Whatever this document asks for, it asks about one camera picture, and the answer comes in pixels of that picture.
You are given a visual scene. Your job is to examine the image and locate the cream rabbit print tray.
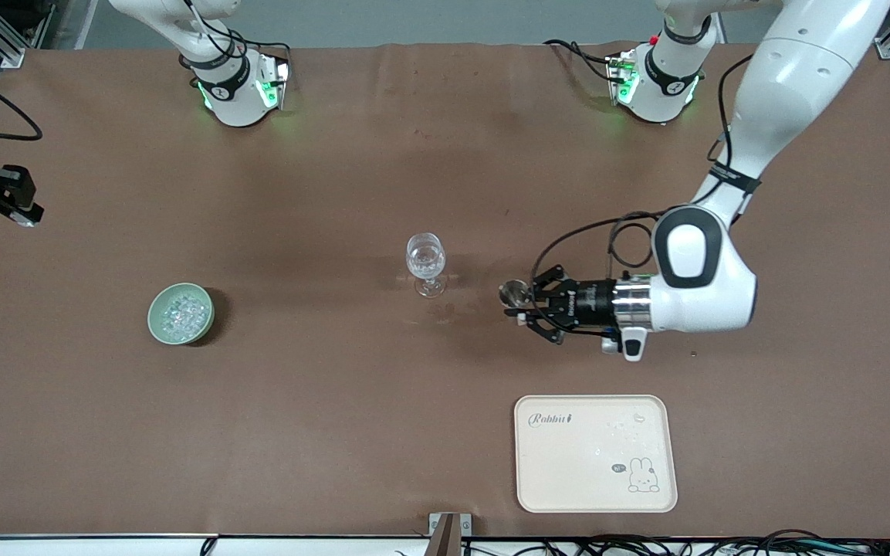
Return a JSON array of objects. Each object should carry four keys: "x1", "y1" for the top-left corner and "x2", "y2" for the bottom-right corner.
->
[{"x1": 514, "y1": 395, "x2": 678, "y2": 514}]

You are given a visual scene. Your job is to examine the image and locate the brown table cover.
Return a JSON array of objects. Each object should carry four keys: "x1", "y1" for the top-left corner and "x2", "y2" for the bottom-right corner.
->
[{"x1": 0, "y1": 42, "x2": 890, "y2": 539}]

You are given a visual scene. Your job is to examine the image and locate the clear stemmed wine glass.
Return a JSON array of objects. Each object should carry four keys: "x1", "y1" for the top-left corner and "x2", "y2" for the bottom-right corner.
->
[{"x1": 405, "y1": 232, "x2": 447, "y2": 298}]

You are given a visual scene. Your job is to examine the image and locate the green ceramic bowl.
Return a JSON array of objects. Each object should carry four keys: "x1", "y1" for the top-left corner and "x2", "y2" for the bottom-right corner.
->
[{"x1": 147, "y1": 283, "x2": 215, "y2": 345}]

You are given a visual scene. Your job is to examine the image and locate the clear ice cube pile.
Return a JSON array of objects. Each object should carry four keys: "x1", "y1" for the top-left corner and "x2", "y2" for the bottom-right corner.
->
[{"x1": 159, "y1": 292, "x2": 208, "y2": 339}]

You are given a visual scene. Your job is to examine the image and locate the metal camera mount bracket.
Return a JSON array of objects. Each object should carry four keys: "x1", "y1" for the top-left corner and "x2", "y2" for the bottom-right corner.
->
[{"x1": 428, "y1": 512, "x2": 472, "y2": 556}]

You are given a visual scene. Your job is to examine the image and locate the black left base cable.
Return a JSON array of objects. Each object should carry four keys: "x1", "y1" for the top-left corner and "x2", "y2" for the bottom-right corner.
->
[{"x1": 543, "y1": 39, "x2": 627, "y2": 82}]

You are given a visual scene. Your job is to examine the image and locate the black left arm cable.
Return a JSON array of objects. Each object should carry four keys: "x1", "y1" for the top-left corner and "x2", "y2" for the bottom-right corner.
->
[{"x1": 531, "y1": 54, "x2": 756, "y2": 280}]

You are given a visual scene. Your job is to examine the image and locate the steel double jigger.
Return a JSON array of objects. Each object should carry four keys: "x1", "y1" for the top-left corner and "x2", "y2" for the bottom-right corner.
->
[{"x1": 498, "y1": 279, "x2": 532, "y2": 310}]

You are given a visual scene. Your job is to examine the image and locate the black floor cable bundle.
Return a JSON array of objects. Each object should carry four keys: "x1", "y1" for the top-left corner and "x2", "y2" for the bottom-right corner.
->
[{"x1": 460, "y1": 529, "x2": 890, "y2": 556}]

